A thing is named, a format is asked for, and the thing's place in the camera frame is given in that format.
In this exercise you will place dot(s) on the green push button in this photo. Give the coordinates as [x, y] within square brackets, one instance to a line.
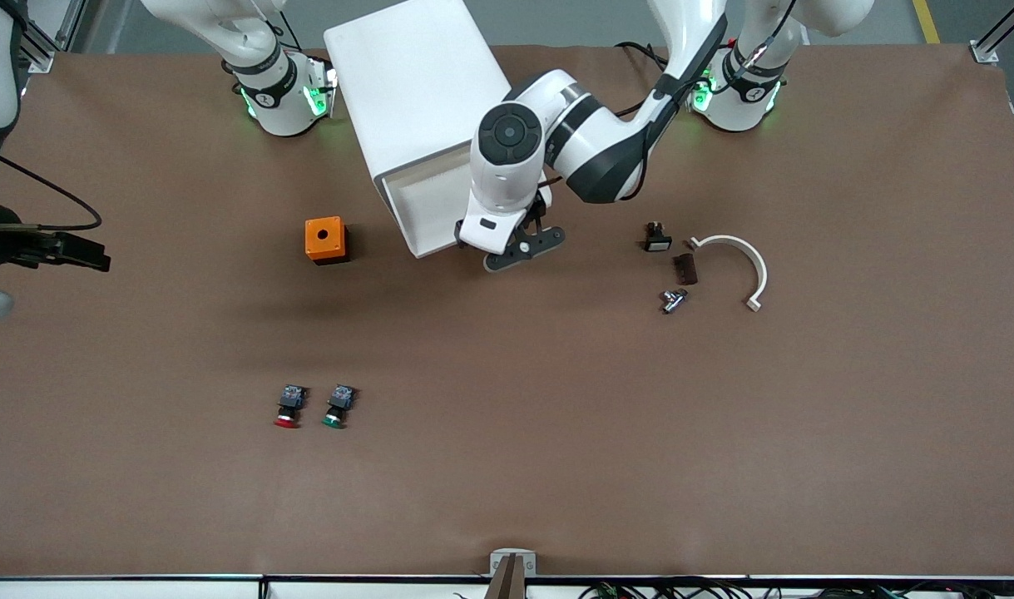
[338, 398]

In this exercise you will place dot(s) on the small silver metal connector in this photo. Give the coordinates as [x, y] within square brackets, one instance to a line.
[673, 300]

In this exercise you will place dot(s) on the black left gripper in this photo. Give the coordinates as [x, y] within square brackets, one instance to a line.
[537, 211]

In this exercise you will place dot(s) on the orange button enclosure box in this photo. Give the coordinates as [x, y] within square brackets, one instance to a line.
[323, 237]

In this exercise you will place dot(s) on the brown table mat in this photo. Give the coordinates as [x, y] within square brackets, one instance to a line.
[506, 466]

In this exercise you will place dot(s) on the aluminium frame profile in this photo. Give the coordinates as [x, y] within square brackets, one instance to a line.
[983, 52]
[39, 60]

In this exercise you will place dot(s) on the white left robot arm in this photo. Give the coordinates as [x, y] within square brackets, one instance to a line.
[506, 175]

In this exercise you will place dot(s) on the black rectangular push button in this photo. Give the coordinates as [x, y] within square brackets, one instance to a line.
[658, 239]

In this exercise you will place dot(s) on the white drawer cabinet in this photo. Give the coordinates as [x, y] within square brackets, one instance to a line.
[407, 83]

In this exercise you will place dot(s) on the white curved plastic bracket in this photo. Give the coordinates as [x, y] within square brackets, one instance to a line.
[760, 273]

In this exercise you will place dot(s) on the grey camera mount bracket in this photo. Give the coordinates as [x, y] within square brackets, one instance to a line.
[512, 574]

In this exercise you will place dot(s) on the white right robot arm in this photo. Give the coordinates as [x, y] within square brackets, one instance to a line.
[282, 108]

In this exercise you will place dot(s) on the brown terminal block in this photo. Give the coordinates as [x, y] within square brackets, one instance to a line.
[687, 269]

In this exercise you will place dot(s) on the red push button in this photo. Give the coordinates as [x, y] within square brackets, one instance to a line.
[289, 398]

